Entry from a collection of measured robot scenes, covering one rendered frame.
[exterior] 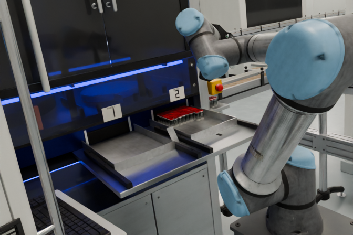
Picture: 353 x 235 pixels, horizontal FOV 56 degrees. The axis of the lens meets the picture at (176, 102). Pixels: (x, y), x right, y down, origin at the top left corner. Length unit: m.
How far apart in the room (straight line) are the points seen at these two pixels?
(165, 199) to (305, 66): 1.31
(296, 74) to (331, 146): 1.73
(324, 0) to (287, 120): 9.89
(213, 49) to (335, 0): 9.49
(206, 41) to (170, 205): 1.06
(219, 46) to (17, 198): 0.60
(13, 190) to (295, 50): 0.64
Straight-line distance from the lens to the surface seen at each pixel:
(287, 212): 0.95
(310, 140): 2.34
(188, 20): 0.90
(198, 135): 1.38
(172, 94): 1.58
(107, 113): 1.43
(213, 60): 0.86
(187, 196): 1.80
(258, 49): 0.87
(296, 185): 0.89
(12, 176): 0.82
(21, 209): 0.85
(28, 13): 1.25
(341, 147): 2.22
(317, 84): 0.51
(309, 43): 0.51
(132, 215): 1.65
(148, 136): 1.49
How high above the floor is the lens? 1.40
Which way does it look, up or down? 15 degrees down
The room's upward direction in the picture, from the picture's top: 7 degrees counter-clockwise
